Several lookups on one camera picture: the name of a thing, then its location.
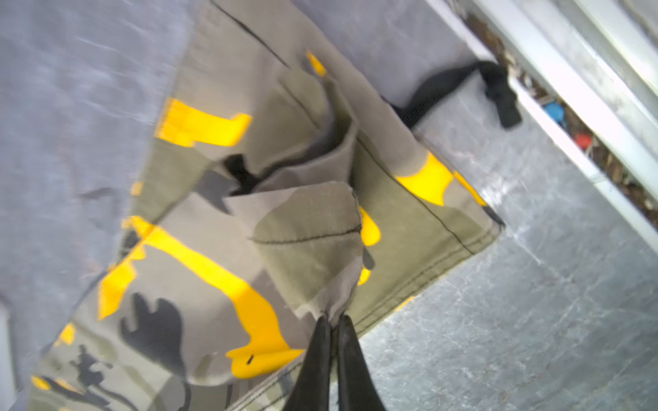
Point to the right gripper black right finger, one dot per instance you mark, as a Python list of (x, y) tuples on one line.
[(356, 389)]

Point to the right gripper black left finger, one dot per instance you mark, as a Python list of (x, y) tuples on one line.
[(311, 391)]

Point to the camouflage yellow green trousers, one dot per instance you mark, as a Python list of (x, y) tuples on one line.
[(284, 195)]

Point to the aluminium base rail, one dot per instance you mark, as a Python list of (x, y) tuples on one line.
[(549, 46)]

